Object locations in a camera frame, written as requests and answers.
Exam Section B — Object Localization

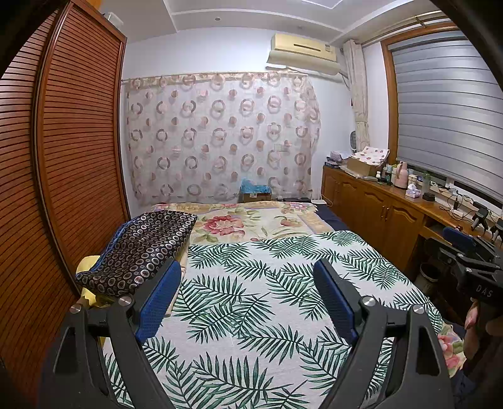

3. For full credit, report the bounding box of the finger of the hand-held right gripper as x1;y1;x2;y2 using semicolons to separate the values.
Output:
441;227;480;248
425;237;468;263

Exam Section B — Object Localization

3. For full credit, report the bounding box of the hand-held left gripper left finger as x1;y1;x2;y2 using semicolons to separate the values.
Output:
37;257;182;409

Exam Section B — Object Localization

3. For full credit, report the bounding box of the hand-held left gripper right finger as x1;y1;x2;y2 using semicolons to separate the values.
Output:
313;258;456;409

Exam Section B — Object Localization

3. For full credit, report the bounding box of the dark circle-patterned shirt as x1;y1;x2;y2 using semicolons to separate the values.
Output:
75;210;198;297

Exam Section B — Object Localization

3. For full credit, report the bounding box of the person's right hand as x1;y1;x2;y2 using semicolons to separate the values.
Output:
464;297;503;358

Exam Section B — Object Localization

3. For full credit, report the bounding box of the trash bin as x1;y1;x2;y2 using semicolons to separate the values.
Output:
417;263;443;294

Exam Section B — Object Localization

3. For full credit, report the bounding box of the wooden sideboard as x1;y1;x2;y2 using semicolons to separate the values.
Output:
321;164;503;276

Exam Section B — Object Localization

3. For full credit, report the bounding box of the palm leaf blanket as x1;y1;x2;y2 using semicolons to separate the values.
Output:
100;230;445;409

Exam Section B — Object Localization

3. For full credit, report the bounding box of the gold pillow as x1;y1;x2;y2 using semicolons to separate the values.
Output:
75;255;119;311

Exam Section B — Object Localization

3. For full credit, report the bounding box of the navy bed sheet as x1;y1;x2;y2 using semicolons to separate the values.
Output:
314;204;348;233

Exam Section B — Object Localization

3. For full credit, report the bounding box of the row of toiletry bottles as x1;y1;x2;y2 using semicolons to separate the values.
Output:
375;163;397;185

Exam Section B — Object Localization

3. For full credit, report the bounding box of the floral blanket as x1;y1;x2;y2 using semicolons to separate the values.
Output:
151;200;466;370

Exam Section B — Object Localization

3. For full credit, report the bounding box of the grey window blind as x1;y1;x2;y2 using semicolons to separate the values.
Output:
387;31;503;205

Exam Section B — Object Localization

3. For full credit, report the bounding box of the box with blue bag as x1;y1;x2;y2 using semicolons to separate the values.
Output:
240;179;273;204

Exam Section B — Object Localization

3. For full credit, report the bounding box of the beige tied curtain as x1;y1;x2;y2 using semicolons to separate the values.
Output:
343;39;372;152

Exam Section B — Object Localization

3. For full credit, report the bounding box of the sheer circle-patterned curtain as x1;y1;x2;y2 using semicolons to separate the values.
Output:
122;72;321;207

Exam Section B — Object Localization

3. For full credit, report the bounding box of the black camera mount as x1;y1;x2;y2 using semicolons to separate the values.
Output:
471;202;490;231

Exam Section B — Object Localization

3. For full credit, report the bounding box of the wooden window frame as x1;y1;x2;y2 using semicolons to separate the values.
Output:
380;21;462;174

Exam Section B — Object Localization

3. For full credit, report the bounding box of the wall air conditioner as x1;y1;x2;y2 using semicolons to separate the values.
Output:
267;33;348;75

